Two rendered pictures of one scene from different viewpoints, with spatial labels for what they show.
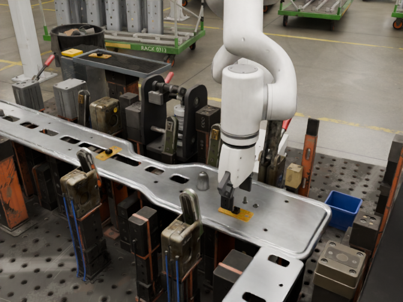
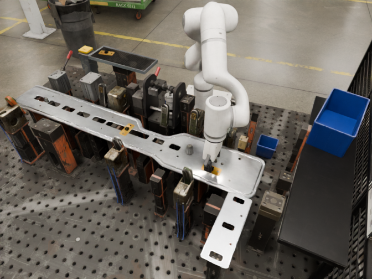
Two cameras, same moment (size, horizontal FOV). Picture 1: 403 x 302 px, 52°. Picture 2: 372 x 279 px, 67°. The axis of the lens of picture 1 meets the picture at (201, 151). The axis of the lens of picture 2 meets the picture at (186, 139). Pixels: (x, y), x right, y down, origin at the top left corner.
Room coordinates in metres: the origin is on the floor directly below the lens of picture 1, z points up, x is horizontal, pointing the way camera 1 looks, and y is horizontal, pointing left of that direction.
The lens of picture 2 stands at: (0.07, 0.10, 1.94)
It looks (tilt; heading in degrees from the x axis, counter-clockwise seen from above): 45 degrees down; 354
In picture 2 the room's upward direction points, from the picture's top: straight up
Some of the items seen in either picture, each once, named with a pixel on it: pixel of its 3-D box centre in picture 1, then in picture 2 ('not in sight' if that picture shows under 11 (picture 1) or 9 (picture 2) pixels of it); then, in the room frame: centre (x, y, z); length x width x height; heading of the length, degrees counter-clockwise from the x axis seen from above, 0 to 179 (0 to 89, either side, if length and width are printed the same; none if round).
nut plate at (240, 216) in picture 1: (235, 210); (211, 168); (0.81, -0.08, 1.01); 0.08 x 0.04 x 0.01; 58
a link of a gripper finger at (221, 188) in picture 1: (228, 179); (208, 158); (0.77, -0.06, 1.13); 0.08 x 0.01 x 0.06; 148
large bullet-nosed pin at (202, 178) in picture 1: (202, 181); (189, 149); (0.92, 0.00, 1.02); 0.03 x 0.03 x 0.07
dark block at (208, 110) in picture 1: (207, 167); (187, 129); (1.16, -0.02, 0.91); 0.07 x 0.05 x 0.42; 148
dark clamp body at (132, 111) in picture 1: (144, 154); (145, 120); (1.28, 0.21, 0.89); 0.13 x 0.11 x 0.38; 148
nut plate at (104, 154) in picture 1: (108, 151); (127, 128); (1.10, 0.28, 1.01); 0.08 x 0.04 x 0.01; 147
